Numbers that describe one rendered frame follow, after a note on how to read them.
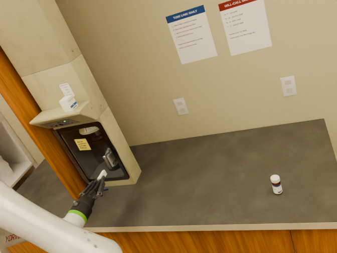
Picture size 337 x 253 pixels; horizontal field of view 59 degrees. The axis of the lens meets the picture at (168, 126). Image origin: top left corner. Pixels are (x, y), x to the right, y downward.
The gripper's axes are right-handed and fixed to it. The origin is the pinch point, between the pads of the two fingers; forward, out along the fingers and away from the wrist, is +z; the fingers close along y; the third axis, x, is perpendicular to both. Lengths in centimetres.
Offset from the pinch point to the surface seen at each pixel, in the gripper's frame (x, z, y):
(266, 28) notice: -36, 57, -88
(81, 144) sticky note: -12.6, 13.2, 13.5
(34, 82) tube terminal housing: -53, 14, 21
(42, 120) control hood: -36.4, 3.2, 17.9
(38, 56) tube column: -63, 14, 10
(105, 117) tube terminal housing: -23.8, 18.6, -5.2
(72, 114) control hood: -36.1, 2.9, -1.2
